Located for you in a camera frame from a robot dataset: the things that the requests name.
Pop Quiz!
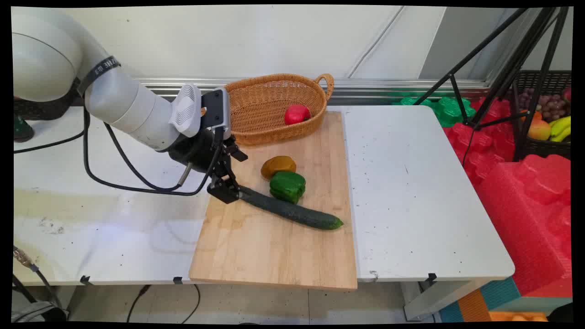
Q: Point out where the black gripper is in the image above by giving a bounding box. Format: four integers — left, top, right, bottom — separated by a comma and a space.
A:
168, 129, 249, 205

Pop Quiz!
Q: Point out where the long dark green cucumber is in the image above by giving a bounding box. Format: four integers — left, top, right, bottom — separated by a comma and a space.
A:
238, 185, 344, 230

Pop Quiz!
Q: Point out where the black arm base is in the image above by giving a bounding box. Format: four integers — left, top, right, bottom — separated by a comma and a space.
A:
14, 79, 84, 122

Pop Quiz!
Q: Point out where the orange bell pepper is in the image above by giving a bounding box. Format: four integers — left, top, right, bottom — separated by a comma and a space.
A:
261, 156, 297, 180

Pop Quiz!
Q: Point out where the green bell pepper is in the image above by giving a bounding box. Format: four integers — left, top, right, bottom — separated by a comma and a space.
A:
269, 171, 307, 205

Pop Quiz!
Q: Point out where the wooden cutting board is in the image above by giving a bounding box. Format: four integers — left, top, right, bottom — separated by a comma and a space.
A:
189, 111, 358, 291

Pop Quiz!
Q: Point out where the red bell pepper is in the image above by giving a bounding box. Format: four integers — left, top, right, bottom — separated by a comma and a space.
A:
284, 104, 311, 126

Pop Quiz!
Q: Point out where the dark green clamp foot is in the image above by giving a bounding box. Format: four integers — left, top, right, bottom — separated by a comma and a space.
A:
14, 114, 35, 143

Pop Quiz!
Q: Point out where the grey bag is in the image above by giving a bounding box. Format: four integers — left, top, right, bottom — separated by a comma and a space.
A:
11, 299, 70, 323

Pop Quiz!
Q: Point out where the white table leg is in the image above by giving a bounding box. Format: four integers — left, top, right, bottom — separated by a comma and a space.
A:
404, 278, 495, 321

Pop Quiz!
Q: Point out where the small red foam mat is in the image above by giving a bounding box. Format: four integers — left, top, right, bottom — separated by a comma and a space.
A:
442, 97, 518, 186

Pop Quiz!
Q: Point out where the large red foam mat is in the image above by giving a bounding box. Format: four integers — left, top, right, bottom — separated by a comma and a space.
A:
475, 154, 572, 298

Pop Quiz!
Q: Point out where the yellow red mango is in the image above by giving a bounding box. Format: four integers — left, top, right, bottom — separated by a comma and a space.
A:
528, 120, 552, 141

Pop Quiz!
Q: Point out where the black plastic crate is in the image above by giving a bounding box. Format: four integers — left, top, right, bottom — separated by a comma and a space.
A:
505, 70, 572, 161

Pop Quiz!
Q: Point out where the purple grape bunch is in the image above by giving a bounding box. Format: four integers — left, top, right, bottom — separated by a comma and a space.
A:
519, 88, 570, 122

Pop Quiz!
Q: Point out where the silver black wrist camera box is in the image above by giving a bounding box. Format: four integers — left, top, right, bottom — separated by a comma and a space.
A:
200, 88, 232, 138

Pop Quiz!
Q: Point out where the woven wicker basket with handles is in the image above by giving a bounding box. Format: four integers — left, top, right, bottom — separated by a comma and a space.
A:
224, 73, 335, 147

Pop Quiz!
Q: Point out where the black cable with silver plug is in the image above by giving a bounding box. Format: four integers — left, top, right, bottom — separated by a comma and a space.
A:
104, 122, 193, 192

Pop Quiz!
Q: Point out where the long looping black cable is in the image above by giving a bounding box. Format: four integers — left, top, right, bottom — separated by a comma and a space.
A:
82, 103, 225, 197

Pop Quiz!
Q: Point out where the black cable under table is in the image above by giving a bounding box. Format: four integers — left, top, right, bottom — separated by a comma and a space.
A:
126, 284, 152, 323
180, 284, 201, 324

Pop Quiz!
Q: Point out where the black strap on arm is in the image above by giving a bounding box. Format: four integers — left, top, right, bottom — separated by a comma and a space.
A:
77, 56, 122, 97

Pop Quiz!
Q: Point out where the aluminium wall rail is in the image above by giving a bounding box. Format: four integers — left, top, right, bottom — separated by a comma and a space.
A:
137, 77, 492, 106

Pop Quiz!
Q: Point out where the black cable lying on table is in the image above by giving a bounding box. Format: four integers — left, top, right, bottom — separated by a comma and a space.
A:
14, 130, 86, 154

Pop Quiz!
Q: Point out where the black cable with metal connector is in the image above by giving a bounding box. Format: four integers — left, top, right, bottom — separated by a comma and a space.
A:
13, 246, 63, 308

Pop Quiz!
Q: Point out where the black camera tripod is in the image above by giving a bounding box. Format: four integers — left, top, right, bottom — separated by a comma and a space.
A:
414, 7, 572, 163

